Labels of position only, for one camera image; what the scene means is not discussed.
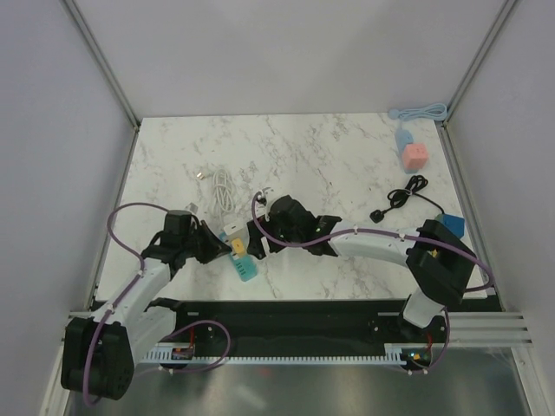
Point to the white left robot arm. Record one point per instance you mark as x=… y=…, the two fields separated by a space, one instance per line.
x=101 y=351

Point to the white cable duct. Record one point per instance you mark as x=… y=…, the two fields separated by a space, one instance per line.
x=167 y=354

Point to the blue cube socket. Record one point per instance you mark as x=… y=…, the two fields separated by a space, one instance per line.
x=453 y=223

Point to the white charger plug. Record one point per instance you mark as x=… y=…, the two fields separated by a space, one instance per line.
x=234 y=228

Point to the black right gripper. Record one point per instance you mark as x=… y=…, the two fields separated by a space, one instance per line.
x=255 y=246

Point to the yellow plug adapter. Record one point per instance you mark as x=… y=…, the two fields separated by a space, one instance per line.
x=238 y=246

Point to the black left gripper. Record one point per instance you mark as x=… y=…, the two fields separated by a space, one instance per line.
x=214 y=246

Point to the pink cube socket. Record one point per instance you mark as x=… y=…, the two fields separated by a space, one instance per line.
x=414 y=157

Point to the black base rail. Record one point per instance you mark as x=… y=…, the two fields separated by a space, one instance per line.
x=312 y=328

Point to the light blue power strip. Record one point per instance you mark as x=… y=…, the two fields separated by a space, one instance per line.
x=403 y=138

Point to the teal power strip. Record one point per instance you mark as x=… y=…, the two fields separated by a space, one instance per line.
x=244 y=265

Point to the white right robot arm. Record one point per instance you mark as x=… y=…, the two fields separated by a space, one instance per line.
x=440 y=263

